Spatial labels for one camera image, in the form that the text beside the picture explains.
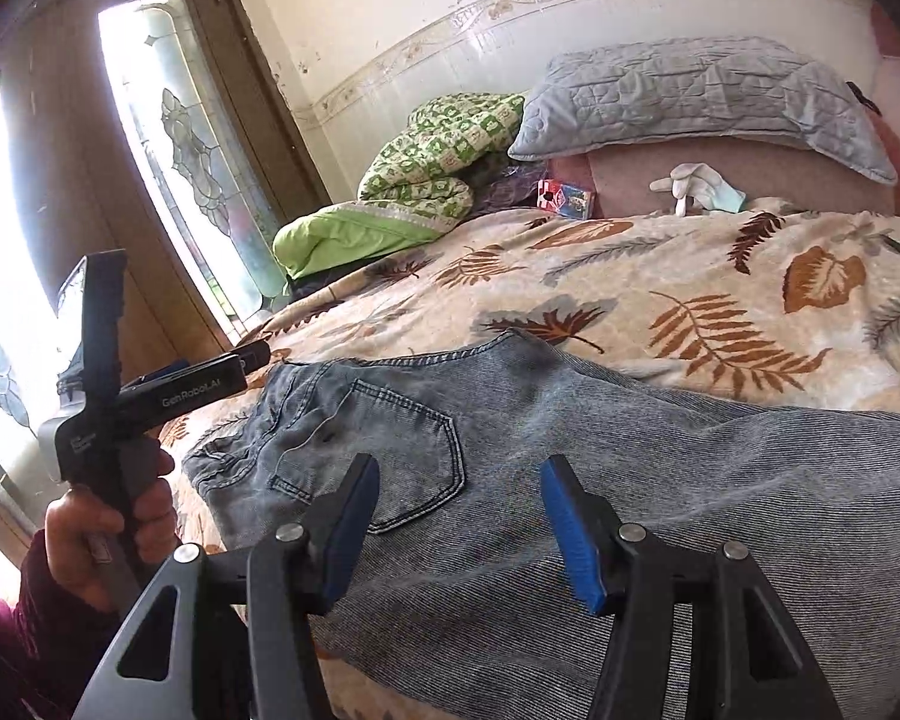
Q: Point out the pink bed sheet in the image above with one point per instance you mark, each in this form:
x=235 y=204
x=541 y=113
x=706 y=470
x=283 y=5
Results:
x=630 y=172

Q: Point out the light green cloth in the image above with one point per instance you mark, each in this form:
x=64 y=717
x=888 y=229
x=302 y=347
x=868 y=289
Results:
x=345 y=232

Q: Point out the person's left hand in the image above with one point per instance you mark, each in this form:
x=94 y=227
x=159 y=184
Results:
x=75 y=540

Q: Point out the person's left forearm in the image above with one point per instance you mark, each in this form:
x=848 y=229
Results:
x=22 y=652

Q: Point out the grey denim pants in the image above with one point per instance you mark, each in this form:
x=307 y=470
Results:
x=495 y=427

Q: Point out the leaf print blanket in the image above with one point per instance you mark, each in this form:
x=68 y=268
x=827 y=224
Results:
x=645 y=262

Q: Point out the wooden stained glass door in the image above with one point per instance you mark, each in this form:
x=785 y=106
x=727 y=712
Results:
x=67 y=127

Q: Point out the small red blue box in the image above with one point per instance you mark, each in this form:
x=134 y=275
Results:
x=566 y=199

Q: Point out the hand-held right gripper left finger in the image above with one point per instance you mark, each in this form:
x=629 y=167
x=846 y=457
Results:
x=352 y=532

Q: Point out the green patterned quilt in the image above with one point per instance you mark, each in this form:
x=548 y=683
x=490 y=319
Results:
x=435 y=150

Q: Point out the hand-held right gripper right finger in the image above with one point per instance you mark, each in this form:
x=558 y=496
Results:
x=570 y=532

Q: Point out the purple plastic bag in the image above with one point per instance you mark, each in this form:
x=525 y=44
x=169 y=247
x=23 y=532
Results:
x=506 y=187

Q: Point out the white glove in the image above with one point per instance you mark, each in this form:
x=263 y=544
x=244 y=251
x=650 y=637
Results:
x=701 y=184

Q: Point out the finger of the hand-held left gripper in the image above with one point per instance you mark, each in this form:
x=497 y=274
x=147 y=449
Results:
x=247 y=356

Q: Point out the grey quilted pillow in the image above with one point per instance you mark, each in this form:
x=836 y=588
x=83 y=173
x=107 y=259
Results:
x=682 y=97

